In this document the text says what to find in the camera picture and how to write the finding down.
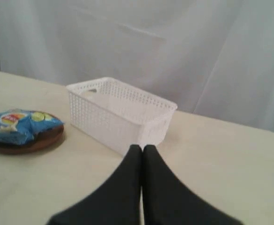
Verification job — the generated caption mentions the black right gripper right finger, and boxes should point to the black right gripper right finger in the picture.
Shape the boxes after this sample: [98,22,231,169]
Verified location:
[142,145,241,225]

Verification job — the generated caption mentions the brown round plate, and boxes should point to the brown round plate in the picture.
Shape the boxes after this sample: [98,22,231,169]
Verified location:
[0,125,64,155]

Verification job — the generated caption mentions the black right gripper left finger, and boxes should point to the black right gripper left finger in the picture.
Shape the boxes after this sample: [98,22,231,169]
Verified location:
[48,145,142,225]

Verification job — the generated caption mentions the white perforated plastic basket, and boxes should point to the white perforated plastic basket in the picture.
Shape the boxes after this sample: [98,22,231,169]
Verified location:
[66,77,178,155]

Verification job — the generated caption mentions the blue chips bag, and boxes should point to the blue chips bag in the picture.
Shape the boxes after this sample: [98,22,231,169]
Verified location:
[0,109,64,145]

